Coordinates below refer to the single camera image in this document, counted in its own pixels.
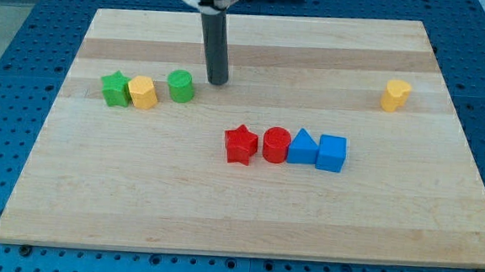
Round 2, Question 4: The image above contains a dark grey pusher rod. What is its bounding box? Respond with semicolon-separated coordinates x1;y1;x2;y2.
200;11;229;86

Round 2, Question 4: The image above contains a green star block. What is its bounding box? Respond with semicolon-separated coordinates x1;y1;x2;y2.
101;71;131;107

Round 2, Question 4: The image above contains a yellow hexagon block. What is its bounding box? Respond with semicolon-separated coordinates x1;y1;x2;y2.
128;76;158;109

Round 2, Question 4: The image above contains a wooden board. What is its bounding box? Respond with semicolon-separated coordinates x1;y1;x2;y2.
0;8;485;269

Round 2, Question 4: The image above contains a yellow heart block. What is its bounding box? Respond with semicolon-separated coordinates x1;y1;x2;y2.
380;79;413;112

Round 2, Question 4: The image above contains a red cylinder block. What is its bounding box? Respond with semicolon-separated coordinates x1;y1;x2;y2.
263;127;292;163

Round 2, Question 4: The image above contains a blue triangle block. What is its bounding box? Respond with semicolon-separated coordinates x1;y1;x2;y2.
286;128;318;164

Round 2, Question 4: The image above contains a blue cube block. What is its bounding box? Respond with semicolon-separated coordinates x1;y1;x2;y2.
315;134;347;173

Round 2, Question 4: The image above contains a red star block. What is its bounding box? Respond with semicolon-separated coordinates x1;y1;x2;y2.
224;124;258;166

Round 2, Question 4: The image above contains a green cylinder block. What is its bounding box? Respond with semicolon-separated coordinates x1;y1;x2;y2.
168;70;195;103

